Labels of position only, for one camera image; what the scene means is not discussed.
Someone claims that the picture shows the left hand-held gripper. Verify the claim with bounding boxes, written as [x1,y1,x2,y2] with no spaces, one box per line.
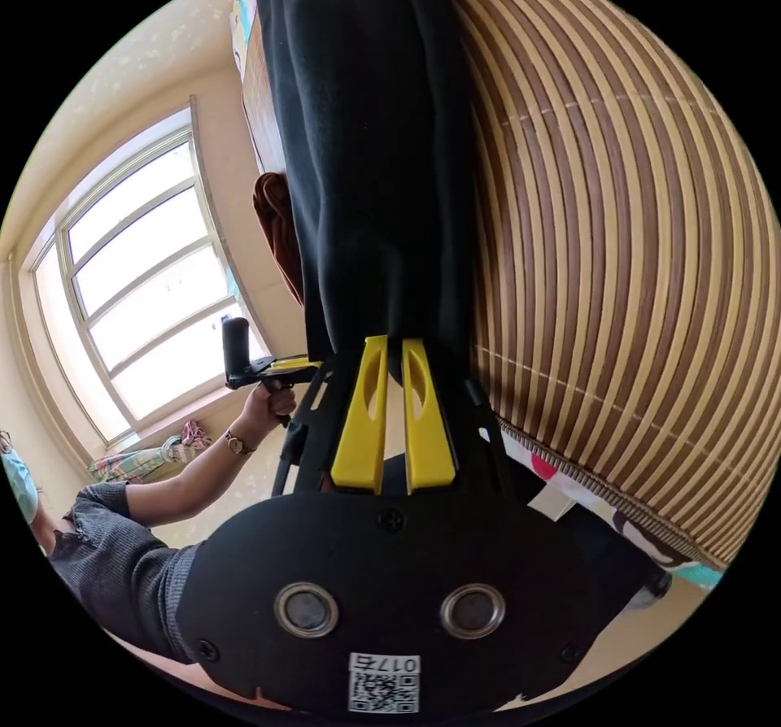
[225,355,335,430]

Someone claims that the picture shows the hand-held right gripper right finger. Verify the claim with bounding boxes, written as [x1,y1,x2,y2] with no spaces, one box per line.
[401,338,457,492]

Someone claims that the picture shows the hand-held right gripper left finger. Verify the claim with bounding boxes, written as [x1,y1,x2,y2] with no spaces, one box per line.
[330,335,390,494]

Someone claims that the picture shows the black pants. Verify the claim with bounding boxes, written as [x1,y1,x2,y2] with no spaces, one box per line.
[255,0,478,381]

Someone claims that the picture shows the person's left forearm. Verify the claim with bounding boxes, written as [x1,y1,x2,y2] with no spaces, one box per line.
[124,425,259,522]

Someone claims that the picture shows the person's left hand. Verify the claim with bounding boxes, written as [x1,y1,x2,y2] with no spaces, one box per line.
[240,381,299,437]

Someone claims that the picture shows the brown garment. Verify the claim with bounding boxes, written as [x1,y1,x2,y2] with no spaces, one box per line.
[252,172,306,307]

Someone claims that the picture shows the window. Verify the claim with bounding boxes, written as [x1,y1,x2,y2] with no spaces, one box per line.
[16,103,273,445]

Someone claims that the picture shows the plaid cloth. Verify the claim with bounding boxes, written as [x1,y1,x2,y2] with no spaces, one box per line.
[89,419,213,485]

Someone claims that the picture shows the bed with striped woven mat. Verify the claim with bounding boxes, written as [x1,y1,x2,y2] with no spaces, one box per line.
[229,0,781,594]

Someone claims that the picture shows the person's body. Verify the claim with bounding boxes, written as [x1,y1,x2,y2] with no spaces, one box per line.
[0,429,203,667]

